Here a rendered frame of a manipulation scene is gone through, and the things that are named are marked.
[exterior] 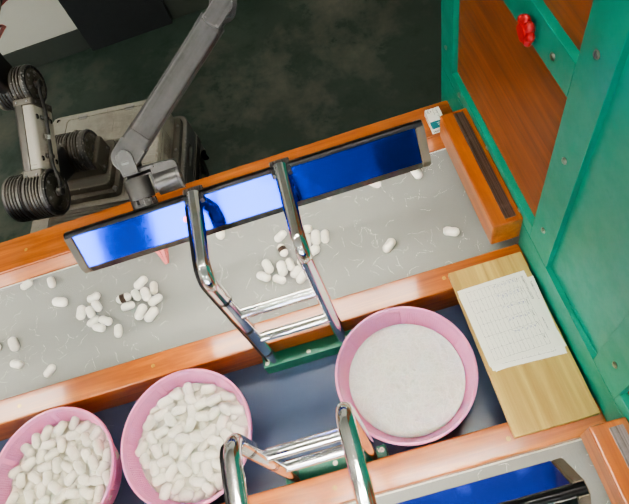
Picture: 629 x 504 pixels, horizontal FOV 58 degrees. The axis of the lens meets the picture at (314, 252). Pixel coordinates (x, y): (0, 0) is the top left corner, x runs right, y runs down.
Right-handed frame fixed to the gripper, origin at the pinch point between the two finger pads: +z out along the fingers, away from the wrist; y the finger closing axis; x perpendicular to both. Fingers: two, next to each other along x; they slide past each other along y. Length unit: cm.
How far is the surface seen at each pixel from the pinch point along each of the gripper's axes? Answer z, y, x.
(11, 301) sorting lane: -1.4, -40.7, 5.1
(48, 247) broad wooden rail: -10.9, -29.5, 9.7
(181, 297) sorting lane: 8.8, 1.4, -3.3
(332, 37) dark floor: -63, 64, 151
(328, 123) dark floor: -24, 49, 119
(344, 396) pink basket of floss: 33, 31, -25
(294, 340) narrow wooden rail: 22.6, 24.2, -15.0
